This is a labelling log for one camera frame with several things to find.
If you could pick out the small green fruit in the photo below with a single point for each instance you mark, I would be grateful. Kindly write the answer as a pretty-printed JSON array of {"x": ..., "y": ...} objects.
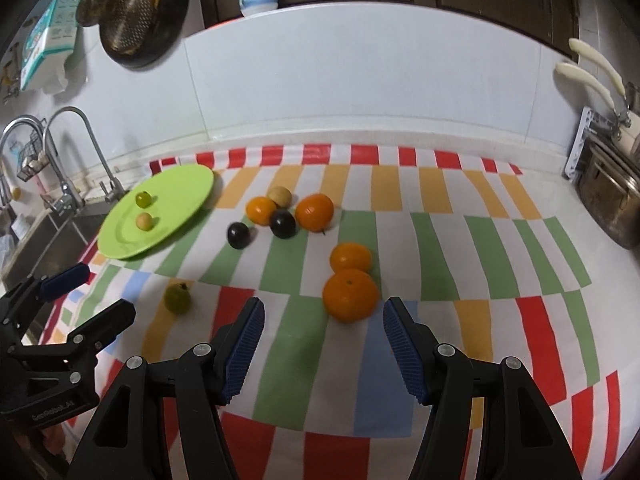
[{"x": 143, "y": 199}]

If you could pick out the steel pot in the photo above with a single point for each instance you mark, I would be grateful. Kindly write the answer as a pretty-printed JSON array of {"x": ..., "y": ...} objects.
[{"x": 610, "y": 195}]

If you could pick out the round tan fruit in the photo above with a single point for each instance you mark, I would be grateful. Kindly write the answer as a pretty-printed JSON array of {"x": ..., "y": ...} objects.
[{"x": 280, "y": 195}]

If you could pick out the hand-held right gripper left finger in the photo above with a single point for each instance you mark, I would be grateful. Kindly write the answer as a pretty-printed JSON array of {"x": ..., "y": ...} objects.
[{"x": 245, "y": 347}]

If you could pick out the yellow-green fruit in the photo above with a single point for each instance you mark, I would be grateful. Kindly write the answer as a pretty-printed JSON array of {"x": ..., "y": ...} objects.
[{"x": 176, "y": 298}]

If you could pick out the tissue pack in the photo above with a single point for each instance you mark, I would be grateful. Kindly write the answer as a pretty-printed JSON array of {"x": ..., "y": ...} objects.
[{"x": 50, "y": 40}]

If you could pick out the green plate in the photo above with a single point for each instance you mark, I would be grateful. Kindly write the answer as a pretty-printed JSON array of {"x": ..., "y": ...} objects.
[{"x": 172, "y": 192}]

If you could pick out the white knife rack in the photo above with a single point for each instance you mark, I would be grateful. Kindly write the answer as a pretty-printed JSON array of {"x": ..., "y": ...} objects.
[{"x": 582, "y": 140}]

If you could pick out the striped tablecloth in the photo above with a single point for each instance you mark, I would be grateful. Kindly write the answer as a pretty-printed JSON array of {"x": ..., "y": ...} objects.
[{"x": 450, "y": 240}]

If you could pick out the orange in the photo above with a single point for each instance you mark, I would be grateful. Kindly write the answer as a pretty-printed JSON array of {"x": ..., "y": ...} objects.
[
  {"x": 350, "y": 257},
  {"x": 350, "y": 295},
  {"x": 314, "y": 211},
  {"x": 261, "y": 210}
]

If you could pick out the steel sink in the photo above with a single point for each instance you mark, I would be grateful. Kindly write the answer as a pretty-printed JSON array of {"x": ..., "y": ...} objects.
[{"x": 55, "y": 240}]

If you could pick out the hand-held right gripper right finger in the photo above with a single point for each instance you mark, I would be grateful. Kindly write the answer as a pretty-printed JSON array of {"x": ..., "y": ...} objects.
[{"x": 402, "y": 350}]

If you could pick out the dark plum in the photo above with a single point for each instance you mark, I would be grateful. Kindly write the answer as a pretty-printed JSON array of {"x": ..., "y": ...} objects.
[
  {"x": 238, "y": 235},
  {"x": 282, "y": 223}
]

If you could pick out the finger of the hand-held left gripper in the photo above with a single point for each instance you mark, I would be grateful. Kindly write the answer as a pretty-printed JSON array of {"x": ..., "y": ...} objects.
[
  {"x": 107, "y": 320},
  {"x": 65, "y": 280}
]

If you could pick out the steel faucet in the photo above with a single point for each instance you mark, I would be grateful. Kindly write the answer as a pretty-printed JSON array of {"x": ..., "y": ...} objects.
[
  {"x": 97, "y": 155},
  {"x": 55, "y": 170}
]

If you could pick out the small tan fruit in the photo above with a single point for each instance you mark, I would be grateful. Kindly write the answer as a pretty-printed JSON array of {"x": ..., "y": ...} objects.
[{"x": 144, "y": 221}]

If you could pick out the brass strainer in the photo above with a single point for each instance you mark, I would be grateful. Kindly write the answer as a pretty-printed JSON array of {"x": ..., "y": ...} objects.
[{"x": 120, "y": 15}]

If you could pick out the black wok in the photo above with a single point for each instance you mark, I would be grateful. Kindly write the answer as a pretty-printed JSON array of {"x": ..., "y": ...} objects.
[{"x": 170, "y": 5}]

